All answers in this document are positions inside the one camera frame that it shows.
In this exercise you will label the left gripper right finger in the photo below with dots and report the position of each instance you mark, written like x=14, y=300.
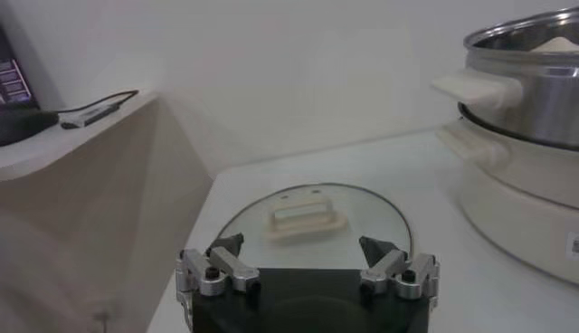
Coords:
x=407, y=278

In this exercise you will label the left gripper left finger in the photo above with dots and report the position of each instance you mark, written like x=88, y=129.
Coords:
x=212, y=276

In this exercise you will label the perforated steel steamer basket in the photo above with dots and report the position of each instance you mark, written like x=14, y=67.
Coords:
x=543, y=104

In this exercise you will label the cream electric cooker base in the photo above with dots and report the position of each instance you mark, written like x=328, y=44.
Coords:
x=520, y=217

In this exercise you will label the white side table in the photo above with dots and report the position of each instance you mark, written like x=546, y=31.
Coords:
x=90, y=203

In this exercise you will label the grey usb hub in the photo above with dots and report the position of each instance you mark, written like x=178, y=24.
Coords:
x=90, y=115

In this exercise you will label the black computer mouse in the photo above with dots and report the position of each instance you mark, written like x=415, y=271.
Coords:
x=22, y=126

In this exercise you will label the black open laptop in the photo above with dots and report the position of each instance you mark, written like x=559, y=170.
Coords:
x=13, y=81

